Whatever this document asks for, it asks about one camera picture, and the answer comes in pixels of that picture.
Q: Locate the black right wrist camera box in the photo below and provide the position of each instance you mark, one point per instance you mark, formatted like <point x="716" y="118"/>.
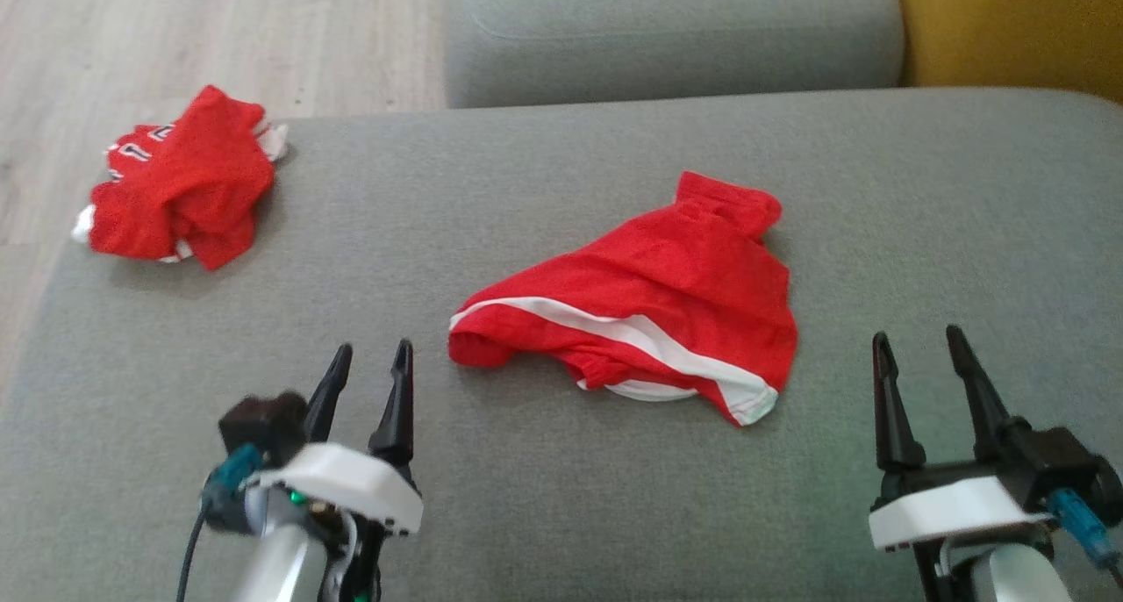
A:
<point x="1066" y="466"/>

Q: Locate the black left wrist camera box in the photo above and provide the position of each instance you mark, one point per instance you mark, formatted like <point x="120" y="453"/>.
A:
<point x="263" y="426"/>

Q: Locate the yellow cushion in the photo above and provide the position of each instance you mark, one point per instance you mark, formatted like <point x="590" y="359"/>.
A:
<point x="1009" y="23"/>

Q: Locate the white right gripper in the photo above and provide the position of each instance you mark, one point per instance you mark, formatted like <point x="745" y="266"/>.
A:
<point x="947" y="510"/>

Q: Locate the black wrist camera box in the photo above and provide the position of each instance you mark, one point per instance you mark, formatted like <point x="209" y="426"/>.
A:
<point x="1066" y="466"/>
<point x="263" y="426"/>

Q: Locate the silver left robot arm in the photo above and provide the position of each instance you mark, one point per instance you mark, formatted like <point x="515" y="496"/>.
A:
<point x="281" y="567"/>

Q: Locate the grey sofa seat cushion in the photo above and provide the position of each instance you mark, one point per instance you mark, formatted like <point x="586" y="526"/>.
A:
<point x="561" y="497"/>

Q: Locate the red shorts with white stripe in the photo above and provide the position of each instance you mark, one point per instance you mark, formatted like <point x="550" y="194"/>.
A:
<point x="667" y="286"/>

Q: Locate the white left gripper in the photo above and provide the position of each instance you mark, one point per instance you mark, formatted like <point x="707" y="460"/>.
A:
<point x="351" y="483"/>

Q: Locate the red basketball jersey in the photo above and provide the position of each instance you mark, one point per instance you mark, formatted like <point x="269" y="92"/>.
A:
<point x="193" y="181"/>

